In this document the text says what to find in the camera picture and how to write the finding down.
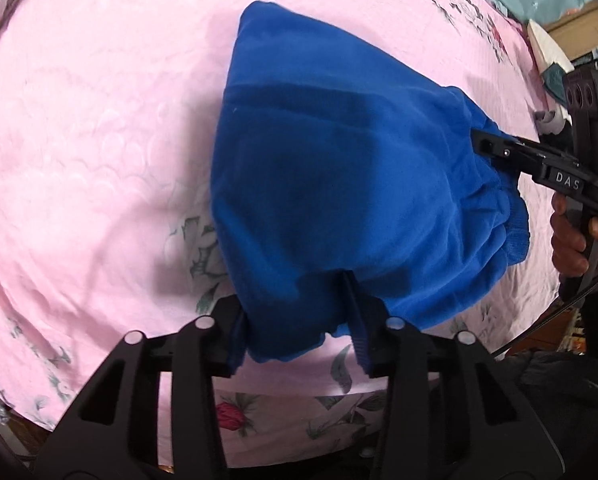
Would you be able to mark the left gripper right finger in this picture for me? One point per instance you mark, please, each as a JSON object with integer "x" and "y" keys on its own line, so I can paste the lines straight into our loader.
{"x": 450, "y": 413}

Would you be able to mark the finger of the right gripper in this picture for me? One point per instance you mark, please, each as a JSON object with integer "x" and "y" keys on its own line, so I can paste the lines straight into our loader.
{"x": 515, "y": 164}
{"x": 502, "y": 145}

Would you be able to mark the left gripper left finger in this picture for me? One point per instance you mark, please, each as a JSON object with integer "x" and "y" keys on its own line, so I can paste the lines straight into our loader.
{"x": 110, "y": 429}

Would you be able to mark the blue and red pants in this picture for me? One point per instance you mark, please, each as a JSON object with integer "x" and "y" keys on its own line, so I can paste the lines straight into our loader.
{"x": 331, "y": 157}

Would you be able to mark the person's right hand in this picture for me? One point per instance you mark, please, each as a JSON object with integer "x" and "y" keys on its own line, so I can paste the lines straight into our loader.
{"x": 568, "y": 242}

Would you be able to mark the pink floral bed sheet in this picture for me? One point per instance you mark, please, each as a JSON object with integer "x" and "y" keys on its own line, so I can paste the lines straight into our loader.
{"x": 107, "y": 116}

